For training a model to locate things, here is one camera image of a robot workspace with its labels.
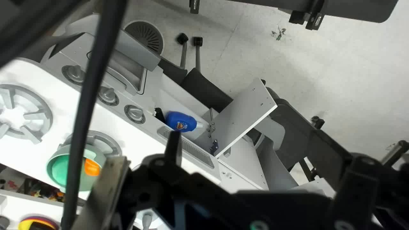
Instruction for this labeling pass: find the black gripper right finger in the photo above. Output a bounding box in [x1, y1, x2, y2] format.
[336, 155, 381, 230]

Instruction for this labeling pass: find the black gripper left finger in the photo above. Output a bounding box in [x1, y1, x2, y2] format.
[142, 129, 241, 230]

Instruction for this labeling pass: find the small white cabinet door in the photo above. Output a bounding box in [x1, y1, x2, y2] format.
[207, 78, 279, 160]

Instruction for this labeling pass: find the white toy kitchen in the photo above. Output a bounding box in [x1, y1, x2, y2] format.
[0, 30, 334, 230]

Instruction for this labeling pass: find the grey round knob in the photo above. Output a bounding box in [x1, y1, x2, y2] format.
[60, 64, 87, 86]
[97, 86, 122, 108]
[123, 104, 147, 125]

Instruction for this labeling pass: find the small orange ball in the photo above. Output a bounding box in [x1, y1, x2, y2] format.
[83, 157, 104, 179]

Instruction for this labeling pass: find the grey oven door flap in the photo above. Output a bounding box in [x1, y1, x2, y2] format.
[113, 28, 163, 73]

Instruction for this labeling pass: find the grey leg with black foot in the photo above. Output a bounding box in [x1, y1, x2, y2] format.
[192, 36, 205, 73]
[175, 32, 191, 71]

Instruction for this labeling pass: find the grey round floor vent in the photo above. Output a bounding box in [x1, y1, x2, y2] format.
[123, 19, 165, 56]

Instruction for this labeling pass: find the mint green bowl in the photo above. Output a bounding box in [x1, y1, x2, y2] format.
[46, 143, 106, 193]

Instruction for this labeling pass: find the grey recessed drawer handle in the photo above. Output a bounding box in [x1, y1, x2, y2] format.
[157, 125, 218, 170]

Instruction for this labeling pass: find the metal mount bracket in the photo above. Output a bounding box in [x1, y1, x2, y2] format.
[71, 155, 132, 230]

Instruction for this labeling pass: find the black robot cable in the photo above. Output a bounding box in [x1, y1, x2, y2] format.
[60, 0, 129, 230]

